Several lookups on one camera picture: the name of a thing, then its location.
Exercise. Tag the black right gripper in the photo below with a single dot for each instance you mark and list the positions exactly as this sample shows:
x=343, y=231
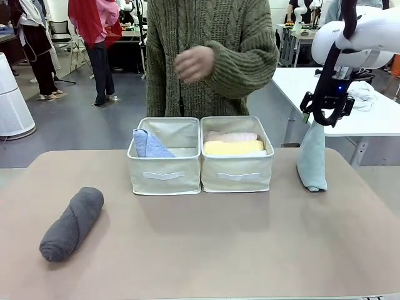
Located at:
x=332, y=93

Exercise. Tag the mint towel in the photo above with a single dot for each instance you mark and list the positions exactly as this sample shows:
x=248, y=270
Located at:
x=312, y=162

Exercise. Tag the yellow towel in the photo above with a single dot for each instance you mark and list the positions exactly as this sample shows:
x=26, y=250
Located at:
x=234, y=147

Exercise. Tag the blue towel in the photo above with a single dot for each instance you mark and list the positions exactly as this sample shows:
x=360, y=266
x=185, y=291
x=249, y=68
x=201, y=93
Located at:
x=150, y=145

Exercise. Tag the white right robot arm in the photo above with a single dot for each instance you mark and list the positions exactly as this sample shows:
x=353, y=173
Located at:
x=359, y=34

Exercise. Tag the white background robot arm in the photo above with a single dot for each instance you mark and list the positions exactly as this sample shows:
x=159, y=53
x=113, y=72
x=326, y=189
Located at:
x=300, y=15

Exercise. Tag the person's left forearm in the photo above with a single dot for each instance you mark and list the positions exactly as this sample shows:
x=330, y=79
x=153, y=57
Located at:
x=240, y=65

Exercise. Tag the gray folding chair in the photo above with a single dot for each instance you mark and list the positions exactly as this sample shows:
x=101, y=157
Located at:
x=62, y=31

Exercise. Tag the person's left hand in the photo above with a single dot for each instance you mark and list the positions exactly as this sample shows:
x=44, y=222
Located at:
x=193, y=64

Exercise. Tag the white side table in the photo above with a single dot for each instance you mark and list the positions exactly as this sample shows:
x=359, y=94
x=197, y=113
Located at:
x=297, y=84

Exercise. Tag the white crumpled cloth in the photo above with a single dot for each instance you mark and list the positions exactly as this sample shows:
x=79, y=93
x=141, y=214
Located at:
x=362, y=93

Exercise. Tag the background workbench with items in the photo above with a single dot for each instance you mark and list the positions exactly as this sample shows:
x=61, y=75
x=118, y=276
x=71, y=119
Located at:
x=290, y=43

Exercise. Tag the pink folded towel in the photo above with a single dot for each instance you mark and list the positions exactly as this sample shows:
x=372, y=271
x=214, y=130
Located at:
x=231, y=136

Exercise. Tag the cream fabric storage bin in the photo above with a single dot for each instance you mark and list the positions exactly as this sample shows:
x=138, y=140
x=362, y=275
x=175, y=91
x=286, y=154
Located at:
x=165, y=178
x=234, y=178

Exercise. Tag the person in olive knit sweater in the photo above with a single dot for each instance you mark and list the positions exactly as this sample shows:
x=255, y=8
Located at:
x=162, y=62

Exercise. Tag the bystander in red and pink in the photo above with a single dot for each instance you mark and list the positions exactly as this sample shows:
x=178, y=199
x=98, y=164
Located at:
x=93, y=31

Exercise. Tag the gray rolled towel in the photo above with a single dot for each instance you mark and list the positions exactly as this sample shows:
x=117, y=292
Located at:
x=72, y=225

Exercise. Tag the bystander in dark clothes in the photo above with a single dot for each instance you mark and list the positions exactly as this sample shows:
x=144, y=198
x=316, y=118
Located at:
x=37, y=47

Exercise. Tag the white perforated air purifier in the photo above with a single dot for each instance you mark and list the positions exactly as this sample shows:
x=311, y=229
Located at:
x=12, y=103

